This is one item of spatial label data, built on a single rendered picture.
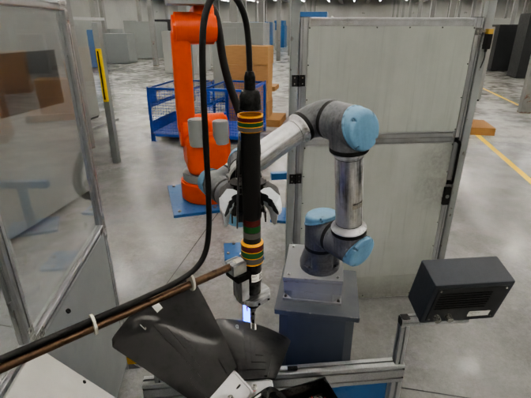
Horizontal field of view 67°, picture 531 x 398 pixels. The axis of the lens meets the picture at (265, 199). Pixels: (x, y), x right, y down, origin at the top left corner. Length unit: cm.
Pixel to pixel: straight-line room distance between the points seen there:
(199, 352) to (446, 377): 215
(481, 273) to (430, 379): 147
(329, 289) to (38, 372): 96
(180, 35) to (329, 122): 347
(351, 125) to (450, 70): 177
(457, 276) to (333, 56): 157
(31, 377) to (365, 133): 94
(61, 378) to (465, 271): 114
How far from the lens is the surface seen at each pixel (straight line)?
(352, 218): 128
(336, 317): 151
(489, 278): 144
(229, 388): 91
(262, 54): 854
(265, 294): 81
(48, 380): 94
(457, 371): 292
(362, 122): 112
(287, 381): 151
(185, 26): 450
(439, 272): 138
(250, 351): 110
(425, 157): 290
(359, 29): 257
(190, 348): 88
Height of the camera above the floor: 195
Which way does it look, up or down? 23 degrees down
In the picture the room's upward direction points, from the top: straight up
